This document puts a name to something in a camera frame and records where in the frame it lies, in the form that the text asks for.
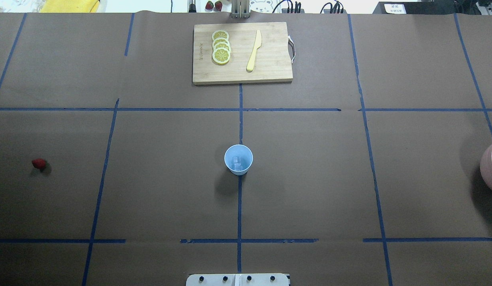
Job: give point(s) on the red strawberry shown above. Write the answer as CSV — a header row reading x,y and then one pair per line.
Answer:
x,y
39,164

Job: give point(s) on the light blue cup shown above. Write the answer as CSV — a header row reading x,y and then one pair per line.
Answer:
x,y
246,157

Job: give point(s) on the yellow plastic knife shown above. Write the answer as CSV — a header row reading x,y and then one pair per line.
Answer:
x,y
252,59

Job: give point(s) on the bamboo cutting board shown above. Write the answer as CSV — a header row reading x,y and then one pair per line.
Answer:
x,y
273,61

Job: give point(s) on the lemon slice bottom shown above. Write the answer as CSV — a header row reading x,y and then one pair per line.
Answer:
x,y
221,57

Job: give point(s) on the lemon slice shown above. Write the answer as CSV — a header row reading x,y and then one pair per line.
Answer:
x,y
220,41
220,35
221,57
222,48

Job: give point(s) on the lemon slice top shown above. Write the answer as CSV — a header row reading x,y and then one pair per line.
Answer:
x,y
220,35

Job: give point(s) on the spare strawberry on desk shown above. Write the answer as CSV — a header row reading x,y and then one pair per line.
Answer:
x,y
209,6
218,6

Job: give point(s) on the yellow cloth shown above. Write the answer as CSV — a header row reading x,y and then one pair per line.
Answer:
x,y
70,6

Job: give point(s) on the aluminium frame post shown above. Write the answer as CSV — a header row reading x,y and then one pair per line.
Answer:
x,y
240,9

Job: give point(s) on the white camera mast base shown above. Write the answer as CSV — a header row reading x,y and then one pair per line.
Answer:
x,y
239,279

